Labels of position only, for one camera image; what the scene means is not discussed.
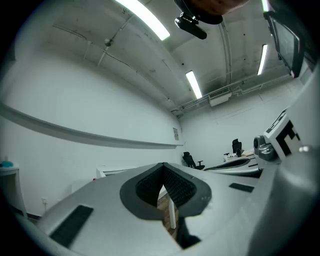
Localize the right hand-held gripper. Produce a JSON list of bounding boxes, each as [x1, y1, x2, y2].
[[203, 71, 320, 256]]

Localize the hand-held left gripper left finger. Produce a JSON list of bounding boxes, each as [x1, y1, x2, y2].
[[36, 161, 186, 256]]

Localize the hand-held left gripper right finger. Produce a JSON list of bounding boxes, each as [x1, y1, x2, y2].
[[162, 161, 270, 256]]

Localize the pale cluttered desk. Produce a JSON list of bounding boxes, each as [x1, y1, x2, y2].
[[223, 149, 256, 163]]

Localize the black office chair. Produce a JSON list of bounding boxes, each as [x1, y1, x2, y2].
[[181, 151, 206, 171], [231, 138, 243, 155]]

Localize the white table leg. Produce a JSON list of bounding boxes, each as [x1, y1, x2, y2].
[[167, 197, 177, 230]]

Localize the white air conditioner unit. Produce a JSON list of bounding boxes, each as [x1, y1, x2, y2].
[[209, 92, 232, 108]]

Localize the white ceiling pipe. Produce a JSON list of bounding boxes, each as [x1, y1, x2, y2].
[[219, 22, 233, 86]]

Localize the person's face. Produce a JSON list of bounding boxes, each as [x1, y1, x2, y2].
[[186, 0, 251, 16]]

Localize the white ceiling cable tray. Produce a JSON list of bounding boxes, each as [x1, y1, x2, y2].
[[170, 73, 295, 118]]

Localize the white wall ledge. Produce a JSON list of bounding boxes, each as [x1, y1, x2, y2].
[[0, 102, 186, 151]]

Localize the white frame table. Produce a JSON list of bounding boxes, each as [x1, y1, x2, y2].
[[0, 163, 29, 221]]

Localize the black head camera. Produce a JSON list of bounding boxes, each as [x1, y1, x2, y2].
[[174, 15, 208, 40]]

